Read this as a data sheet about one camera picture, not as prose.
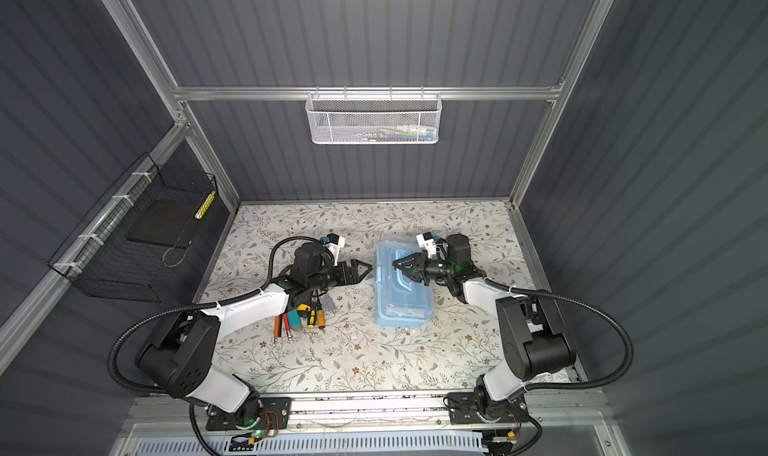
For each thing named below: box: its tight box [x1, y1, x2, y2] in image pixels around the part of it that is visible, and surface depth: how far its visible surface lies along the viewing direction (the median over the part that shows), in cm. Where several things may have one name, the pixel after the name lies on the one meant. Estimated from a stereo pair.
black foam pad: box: [127, 197, 203, 249], surface depth 78 cm
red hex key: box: [282, 313, 292, 341], surface depth 88 cm
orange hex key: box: [274, 315, 281, 343], surface depth 88 cm
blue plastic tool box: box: [374, 238, 434, 328], surface depth 84 cm
